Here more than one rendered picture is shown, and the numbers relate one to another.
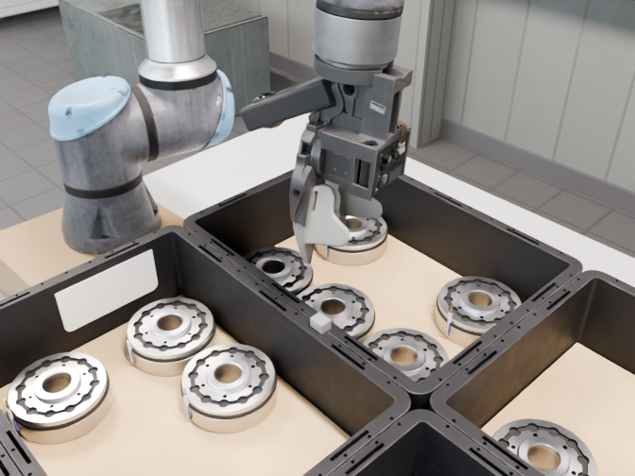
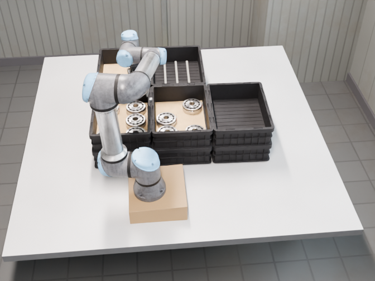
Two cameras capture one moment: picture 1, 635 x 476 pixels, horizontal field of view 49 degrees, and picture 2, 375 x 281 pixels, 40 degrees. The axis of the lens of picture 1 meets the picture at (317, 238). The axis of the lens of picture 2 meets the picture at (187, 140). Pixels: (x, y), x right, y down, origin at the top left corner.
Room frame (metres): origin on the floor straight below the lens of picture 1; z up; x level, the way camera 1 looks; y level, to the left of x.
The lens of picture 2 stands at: (2.07, 1.50, 2.54)
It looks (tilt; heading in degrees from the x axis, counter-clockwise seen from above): 41 degrees down; 219
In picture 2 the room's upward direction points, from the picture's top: straight up
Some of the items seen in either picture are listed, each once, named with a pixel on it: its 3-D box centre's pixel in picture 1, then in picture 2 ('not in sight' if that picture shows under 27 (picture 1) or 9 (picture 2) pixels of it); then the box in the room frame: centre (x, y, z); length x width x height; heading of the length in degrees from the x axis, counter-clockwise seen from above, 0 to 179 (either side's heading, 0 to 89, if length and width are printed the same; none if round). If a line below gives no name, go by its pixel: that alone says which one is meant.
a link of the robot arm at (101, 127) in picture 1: (99, 129); (144, 164); (0.92, 0.32, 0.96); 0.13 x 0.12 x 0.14; 122
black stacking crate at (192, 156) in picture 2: not in sight; (180, 132); (0.47, 0.15, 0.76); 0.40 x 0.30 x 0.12; 43
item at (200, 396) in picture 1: (229, 377); (166, 118); (0.52, 0.10, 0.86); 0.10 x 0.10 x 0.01
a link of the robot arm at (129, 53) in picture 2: not in sight; (129, 54); (0.68, 0.03, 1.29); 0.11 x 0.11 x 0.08; 32
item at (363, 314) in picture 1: (333, 311); (135, 119); (0.63, -0.02, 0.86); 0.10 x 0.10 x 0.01
